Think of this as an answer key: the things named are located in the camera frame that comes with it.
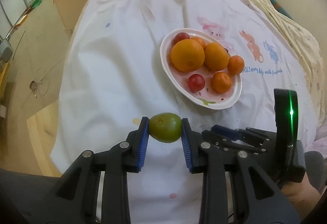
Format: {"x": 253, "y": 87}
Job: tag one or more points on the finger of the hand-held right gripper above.
{"x": 226, "y": 130}
{"x": 217, "y": 138}

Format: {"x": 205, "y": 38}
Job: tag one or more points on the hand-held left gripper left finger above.
{"x": 144, "y": 142}

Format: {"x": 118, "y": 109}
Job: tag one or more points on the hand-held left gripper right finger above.
{"x": 186, "y": 147}

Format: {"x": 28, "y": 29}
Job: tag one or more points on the green tomato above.
{"x": 164, "y": 128}

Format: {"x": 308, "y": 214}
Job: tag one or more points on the white oval plate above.
{"x": 224, "y": 101}

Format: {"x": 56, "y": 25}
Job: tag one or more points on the small tangerine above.
{"x": 221, "y": 82}
{"x": 199, "y": 41}
{"x": 235, "y": 65}

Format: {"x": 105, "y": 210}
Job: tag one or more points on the red cherry tomato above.
{"x": 182, "y": 37}
{"x": 196, "y": 82}

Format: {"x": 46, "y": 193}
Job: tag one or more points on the medium orange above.
{"x": 216, "y": 56}

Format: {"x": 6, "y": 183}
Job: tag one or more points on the person's right forearm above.
{"x": 299, "y": 198}

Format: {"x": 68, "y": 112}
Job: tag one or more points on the grey cloth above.
{"x": 315, "y": 167}

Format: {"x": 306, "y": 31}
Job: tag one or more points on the large orange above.
{"x": 187, "y": 55}

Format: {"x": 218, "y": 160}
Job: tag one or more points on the white cartoon print blanket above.
{"x": 115, "y": 60}

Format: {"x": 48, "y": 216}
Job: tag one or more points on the round floor drain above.
{"x": 32, "y": 85}

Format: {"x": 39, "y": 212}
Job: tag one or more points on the beige cardboard box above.
{"x": 66, "y": 6}

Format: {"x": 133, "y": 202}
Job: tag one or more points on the grey plastic appliance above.
{"x": 5, "y": 50}

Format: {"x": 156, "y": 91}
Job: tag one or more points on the green dustpan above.
{"x": 37, "y": 3}

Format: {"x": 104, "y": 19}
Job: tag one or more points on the white cabinet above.
{"x": 10, "y": 6}

